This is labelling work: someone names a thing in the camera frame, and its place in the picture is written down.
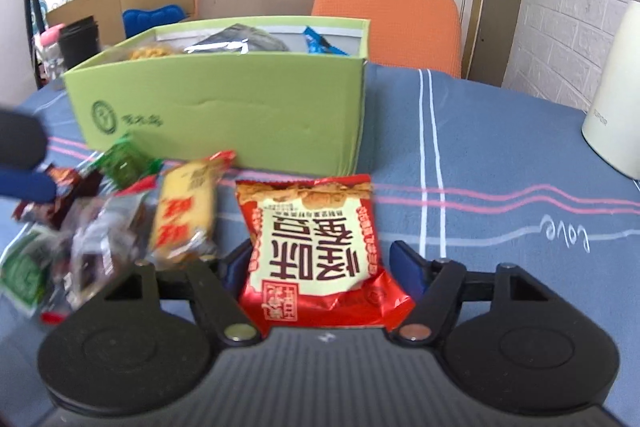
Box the blue cushion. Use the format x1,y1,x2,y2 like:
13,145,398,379
121,4,187,35

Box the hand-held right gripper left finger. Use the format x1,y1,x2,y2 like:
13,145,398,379
102,239,263,348

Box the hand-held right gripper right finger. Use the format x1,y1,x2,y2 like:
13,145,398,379
387,239,543,348

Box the black tumbler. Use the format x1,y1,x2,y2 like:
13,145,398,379
59,18,102,68

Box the blue snack packet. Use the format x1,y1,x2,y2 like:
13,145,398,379
301,26,351,58

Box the pink capped bottle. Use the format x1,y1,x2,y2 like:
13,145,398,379
36,24,68,78

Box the white kettle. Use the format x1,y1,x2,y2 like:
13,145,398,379
581,0,640,182

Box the black and silver snack packet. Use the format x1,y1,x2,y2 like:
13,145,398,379
184,23,292,56

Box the blue striped tablecloth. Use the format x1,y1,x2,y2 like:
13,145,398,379
0,59,640,427

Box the open brown cardboard box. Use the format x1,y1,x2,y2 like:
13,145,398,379
46,0,198,38

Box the orange biscuit packet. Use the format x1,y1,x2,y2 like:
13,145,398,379
149,150,237,269

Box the small green snack packet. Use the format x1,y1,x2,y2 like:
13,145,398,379
92,133,165,192

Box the orange chair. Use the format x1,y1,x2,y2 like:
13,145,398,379
311,0,463,78

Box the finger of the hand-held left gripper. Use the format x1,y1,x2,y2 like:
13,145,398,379
0,108,48,168
0,169,57,202

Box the light green cardboard box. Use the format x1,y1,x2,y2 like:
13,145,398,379
61,18,372,178

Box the green and white snack packet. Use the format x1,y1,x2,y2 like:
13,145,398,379
0,227,55,315

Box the clear dark snack packet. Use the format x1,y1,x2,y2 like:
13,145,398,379
52,179,161,310

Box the dark red snack packet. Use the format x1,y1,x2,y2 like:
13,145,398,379
12,164,103,230

